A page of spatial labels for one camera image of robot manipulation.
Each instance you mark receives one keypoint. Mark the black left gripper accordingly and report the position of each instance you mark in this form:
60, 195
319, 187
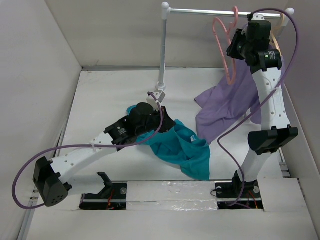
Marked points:
168, 122

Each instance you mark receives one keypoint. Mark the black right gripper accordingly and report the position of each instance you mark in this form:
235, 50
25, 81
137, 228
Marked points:
233, 51

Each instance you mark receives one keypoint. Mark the teal t shirt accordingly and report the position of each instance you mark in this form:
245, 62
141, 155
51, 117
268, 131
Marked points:
181, 146

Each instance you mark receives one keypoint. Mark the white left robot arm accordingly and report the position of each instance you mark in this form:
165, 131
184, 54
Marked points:
57, 178

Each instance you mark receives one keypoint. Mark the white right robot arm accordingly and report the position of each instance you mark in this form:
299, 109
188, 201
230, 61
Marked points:
276, 130

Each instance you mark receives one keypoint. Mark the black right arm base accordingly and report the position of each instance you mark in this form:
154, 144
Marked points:
234, 195

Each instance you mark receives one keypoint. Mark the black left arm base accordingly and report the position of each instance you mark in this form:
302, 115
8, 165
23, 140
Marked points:
112, 197

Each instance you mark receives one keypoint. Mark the beige wooden hanger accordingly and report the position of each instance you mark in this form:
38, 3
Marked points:
275, 34

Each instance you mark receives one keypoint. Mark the purple t shirt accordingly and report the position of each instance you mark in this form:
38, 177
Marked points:
224, 104

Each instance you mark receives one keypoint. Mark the white metal clothes rack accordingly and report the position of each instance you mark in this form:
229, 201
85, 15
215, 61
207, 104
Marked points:
192, 56

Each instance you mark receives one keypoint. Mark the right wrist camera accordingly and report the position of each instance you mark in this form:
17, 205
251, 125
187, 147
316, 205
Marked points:
255, 17

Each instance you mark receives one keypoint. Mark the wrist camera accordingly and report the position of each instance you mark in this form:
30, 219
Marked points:
156, 96
255, 17

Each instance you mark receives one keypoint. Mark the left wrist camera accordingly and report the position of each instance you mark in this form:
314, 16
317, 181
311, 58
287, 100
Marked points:
156, 96

